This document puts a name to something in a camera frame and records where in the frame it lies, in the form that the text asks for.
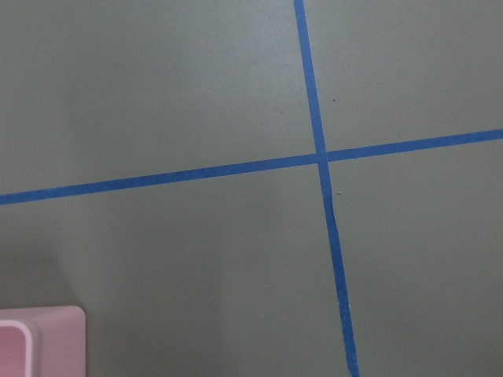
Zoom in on pink plastic bin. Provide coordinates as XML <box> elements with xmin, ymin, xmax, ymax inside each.
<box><xmin>1</xmin><ymin>306</ymin><xmax>86</xmax><ymax>376</ymax></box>

